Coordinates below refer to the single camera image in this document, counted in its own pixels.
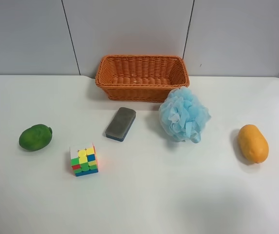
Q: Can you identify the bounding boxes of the multicoloured puzzle cube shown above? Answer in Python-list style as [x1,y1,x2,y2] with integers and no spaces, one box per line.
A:
[70,143,99,177]

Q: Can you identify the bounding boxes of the green lemon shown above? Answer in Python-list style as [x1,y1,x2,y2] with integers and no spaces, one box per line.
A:
[19,124,53,152]

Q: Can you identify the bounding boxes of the light blue bath pouf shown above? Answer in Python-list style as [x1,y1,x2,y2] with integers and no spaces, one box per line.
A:
[159,86,211,143]

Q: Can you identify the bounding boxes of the orange woven basket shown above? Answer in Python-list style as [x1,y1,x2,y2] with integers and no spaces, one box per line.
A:
[95,55,190,103]

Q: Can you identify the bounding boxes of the orange mango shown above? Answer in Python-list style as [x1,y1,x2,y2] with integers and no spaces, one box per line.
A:
[237,124,269,164]

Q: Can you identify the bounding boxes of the grey blue board eraser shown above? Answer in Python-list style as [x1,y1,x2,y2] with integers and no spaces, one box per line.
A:
[105,107,136,142]

